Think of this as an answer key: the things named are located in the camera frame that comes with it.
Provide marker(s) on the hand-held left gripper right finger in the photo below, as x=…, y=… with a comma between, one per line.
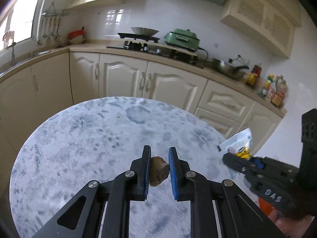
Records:
x=173, y=173

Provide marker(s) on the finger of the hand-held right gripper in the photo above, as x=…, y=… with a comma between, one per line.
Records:
x=232, y=162
x=258, y=164

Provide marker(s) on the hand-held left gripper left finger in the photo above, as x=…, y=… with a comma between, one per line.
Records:
x=147, y=168

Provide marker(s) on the brown lumpy chunk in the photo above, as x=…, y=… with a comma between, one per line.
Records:
x=158, y=171

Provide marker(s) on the plastic bread packet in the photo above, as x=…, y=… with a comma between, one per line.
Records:
x=237, y=141

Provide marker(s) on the person's right hand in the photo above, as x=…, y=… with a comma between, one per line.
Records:
x=292, y=228

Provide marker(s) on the cream cabinet drawer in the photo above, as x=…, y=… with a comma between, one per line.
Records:
x=223, y=101
x=218, y=124

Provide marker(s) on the cluster of condiment bottles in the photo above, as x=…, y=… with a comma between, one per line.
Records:
x=275, y=91

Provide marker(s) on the yellow condiment bottle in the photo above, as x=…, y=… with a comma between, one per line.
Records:
x=250, y=79

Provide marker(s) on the cream base cabinets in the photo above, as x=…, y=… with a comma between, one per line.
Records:
x=123, y=76

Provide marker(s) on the dark sauce bottle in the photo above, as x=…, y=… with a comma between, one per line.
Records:
x=257, y=69

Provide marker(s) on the black gas hob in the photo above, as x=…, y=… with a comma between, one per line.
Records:
x=173, y=58

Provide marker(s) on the wooden board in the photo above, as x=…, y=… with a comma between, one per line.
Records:
x=183, y=52

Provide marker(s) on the black induction cooker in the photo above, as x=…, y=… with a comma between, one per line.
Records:
x=138, y=38

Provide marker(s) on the green electric pot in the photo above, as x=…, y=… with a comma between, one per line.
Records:
x=182, y=39

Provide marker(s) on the shallow steel wok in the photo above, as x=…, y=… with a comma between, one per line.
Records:
x=145, y=31

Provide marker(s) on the white bowl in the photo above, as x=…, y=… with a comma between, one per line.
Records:
x=77, y=41

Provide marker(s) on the red food container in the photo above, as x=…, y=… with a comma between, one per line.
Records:
x=76, y=33

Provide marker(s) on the steel sink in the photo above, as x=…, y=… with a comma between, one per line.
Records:
x=40, y=52

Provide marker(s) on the row of hanging steel utensils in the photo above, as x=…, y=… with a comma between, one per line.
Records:
x=49, y=29

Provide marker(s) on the sliding window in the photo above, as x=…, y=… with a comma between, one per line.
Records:
x=19, y=17

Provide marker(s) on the steel wall rack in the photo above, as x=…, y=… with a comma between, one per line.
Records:
x=55, y=12

